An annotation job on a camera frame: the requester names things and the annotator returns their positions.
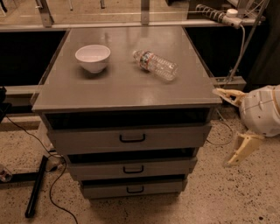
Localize black metal floor bar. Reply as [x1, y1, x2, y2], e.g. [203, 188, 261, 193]
[0, 156, 48, 219]

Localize white ceramic bowl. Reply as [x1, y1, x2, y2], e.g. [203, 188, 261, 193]
[75, 45, 111, 74]

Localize small object on floor left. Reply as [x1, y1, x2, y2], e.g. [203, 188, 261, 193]
[0, 164, 12, 182]

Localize white power strip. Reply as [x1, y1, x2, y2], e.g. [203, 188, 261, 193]
[195, 4, 242, 29]

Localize clear plastic water bottle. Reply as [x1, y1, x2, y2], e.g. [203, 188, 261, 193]
[132, 50, 178, 81]

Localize grey drawer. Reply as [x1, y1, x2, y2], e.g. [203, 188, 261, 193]
[80, 175, 187, 199]
[67, 157, 197, 180]
[47, 123, 211, 155]

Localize grey top drawer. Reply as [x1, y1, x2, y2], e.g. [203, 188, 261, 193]
[47, 123, 211, 155]

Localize black device at left edge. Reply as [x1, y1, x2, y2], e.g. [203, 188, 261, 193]
[0, 87, 11, 122]

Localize grey bottom drawer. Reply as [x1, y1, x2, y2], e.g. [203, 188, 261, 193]
[80, 175, 187, 199]

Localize metal frame rail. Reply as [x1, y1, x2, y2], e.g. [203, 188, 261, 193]
[0, 0, 270, 32]

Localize grey drawer cabinet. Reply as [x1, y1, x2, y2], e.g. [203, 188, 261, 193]
[31, 25, 224, 200]

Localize black floor cable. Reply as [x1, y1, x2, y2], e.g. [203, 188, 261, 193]
[4, 115, 79, 224]

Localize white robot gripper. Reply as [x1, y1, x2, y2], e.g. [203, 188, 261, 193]
[213, 85, 280, 167]

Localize white power cable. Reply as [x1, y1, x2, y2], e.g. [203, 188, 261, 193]
[206, 24, 247, 147]

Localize grey middle drawer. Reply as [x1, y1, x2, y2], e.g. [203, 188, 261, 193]
[67, 157, 197, 180]

